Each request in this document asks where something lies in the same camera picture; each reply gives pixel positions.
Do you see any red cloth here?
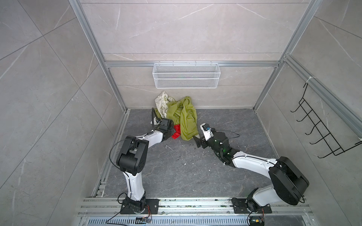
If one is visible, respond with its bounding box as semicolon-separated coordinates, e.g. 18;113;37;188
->
172;124;181;139

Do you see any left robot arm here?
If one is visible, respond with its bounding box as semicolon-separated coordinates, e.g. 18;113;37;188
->
116;118;174;213

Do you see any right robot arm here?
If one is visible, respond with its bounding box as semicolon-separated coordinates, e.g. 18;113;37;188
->
193;127;310;212

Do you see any green cloth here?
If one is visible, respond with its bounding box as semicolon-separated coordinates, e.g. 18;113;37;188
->
156;96;199;141

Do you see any white patterned cloth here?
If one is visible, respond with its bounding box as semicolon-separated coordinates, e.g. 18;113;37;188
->
155;91;175;118

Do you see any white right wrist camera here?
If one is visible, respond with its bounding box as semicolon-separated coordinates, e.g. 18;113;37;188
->
200;123;213;141

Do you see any black corrugated cable hose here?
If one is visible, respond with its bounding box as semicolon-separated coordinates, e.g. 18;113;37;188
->
151;107;159;131

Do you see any white wire mesh basket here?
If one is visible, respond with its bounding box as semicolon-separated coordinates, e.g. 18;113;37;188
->
152;63;221;89

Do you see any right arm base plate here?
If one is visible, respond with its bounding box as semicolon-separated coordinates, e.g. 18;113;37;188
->
231;198;272;214

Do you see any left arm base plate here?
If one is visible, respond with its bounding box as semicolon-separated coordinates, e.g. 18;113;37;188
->
120;198;159;215

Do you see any aluminium rail at front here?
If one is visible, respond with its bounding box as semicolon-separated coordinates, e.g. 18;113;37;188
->
76;197;318;226

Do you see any black wire hook rack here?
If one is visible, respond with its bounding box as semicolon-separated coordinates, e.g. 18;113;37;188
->
290;83;362;159

